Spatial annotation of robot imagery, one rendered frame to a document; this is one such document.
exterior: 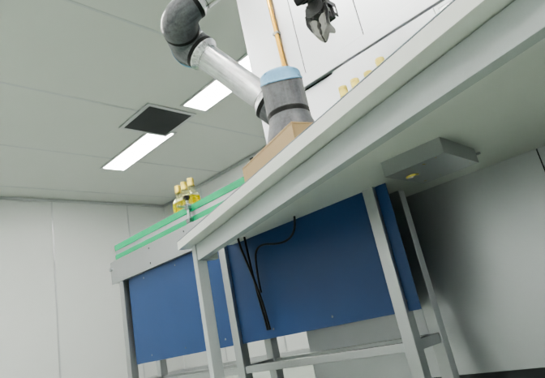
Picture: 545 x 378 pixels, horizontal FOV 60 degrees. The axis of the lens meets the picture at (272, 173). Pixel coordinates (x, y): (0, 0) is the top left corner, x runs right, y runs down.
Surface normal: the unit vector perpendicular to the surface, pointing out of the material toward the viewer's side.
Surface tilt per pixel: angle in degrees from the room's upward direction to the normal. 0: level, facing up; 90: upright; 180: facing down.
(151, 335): 90
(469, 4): 90
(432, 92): 90
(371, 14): 90
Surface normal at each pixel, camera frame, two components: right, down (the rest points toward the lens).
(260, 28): -0.70, -0.09
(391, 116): -0.87, 0.02
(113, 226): 0.69, -0.36
